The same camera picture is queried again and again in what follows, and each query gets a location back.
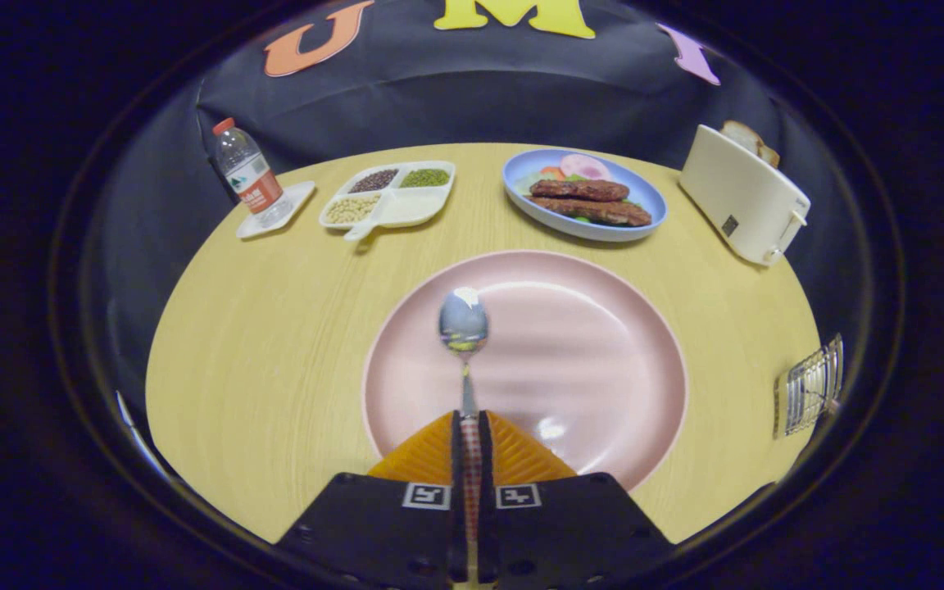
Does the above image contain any blue plate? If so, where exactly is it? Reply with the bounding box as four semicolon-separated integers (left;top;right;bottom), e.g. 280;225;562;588
501;148;668;243

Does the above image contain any pink plate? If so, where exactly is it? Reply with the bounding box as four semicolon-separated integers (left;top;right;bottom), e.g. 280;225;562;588
361;250;688;492

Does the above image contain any pink ham slice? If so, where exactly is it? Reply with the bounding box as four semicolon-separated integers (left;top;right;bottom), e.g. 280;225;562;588
559;154;612;181

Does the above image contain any clear water bottle red cap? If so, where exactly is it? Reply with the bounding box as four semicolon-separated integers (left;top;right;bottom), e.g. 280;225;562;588
211;117;293;229

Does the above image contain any spoon with red checked handle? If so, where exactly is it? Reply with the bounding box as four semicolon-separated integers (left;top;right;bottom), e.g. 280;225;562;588
438;287;490;542

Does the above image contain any white toaster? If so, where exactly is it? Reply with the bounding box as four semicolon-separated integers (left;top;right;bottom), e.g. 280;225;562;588
678;124;812;266

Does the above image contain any white divided bean tray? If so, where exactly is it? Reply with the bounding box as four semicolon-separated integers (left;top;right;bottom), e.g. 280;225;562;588
319;161;456;243

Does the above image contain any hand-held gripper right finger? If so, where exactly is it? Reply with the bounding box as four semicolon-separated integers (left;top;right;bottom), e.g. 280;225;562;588
479;411;676;590

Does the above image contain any white square coaster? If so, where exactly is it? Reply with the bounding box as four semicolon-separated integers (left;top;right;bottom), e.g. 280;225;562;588
236;180;317;240

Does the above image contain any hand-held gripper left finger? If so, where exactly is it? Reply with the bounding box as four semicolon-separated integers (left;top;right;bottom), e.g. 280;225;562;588
274;411;471;590

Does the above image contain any brown meat strip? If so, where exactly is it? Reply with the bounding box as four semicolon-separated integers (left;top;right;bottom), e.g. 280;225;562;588
529;179;630;202
531;197;653;228

